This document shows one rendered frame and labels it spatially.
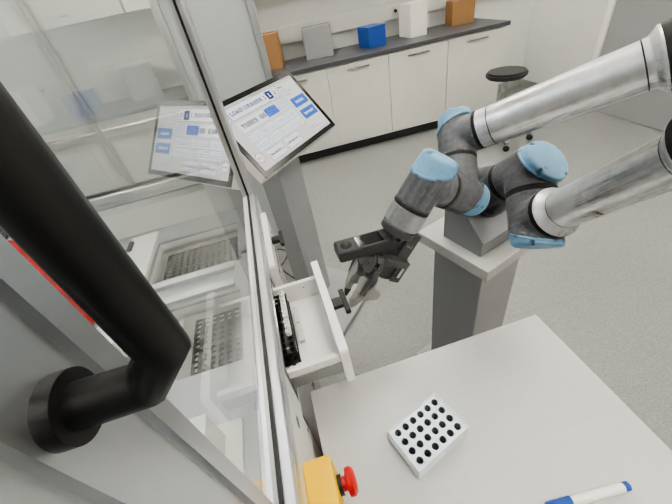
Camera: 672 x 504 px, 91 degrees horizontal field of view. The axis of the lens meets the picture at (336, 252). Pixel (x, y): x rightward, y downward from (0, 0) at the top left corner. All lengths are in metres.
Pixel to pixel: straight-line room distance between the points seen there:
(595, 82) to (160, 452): 0.69
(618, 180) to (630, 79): 0.16
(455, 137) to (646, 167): 0.30
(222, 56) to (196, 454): 2.04
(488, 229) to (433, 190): 0.48
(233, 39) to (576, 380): 2.03
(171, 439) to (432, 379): 0.65
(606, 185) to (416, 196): 0.33
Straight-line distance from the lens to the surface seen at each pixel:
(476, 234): 1.04
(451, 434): 0.74
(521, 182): 0.92
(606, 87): 0.70
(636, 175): 0.72
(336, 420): 0.78
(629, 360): 1.97
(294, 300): 0.88
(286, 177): 1.51
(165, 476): 0.21
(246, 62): 2.15
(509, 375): 0.84
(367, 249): 0.64
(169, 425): 0.21
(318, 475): 0.59
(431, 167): 0.61
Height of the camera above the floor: 1.46
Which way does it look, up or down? 39 degrees down
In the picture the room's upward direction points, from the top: 12 degrees counter-clockwise
